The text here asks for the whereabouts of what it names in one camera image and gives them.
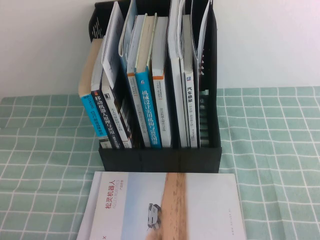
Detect thin white printed booklet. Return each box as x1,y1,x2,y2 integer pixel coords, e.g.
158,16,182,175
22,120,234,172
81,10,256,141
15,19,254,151
100,1,126,90

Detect black plastic book holder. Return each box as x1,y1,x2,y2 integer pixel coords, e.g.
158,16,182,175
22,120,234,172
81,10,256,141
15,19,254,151
87,0,223,174

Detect light blue cover book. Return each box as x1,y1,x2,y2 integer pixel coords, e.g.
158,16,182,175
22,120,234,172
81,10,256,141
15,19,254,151
117,0,138,73

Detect white book with sandy road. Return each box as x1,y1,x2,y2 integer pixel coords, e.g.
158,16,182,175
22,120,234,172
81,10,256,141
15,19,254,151
76,171,247,240

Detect green white checked tablecloth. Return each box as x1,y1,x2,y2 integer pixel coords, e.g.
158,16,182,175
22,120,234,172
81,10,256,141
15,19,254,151
0,86,320,240

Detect blue spine book tan pages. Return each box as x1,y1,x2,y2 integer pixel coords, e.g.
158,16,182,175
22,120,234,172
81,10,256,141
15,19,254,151
77,38,108,138

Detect blue spine book white characters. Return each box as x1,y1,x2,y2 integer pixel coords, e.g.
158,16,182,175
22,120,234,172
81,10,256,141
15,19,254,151
134,12,163,150

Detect thick white spine orange-top book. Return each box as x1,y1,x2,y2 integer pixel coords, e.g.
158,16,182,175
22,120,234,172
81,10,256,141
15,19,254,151
150,16,172,148

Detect thin plain white book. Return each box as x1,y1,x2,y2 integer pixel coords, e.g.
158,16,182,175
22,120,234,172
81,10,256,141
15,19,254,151
176,0,192,148

